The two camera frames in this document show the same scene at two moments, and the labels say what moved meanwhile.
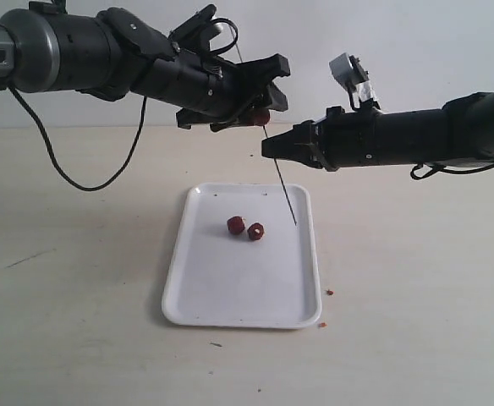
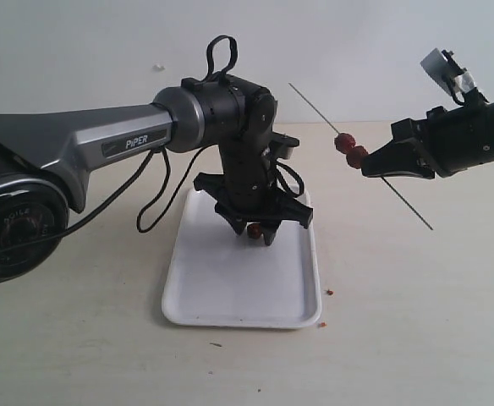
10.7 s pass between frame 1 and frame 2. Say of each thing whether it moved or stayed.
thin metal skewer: moved
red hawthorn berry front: moved
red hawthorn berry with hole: stayed
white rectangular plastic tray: stayed
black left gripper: moved
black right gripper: moved
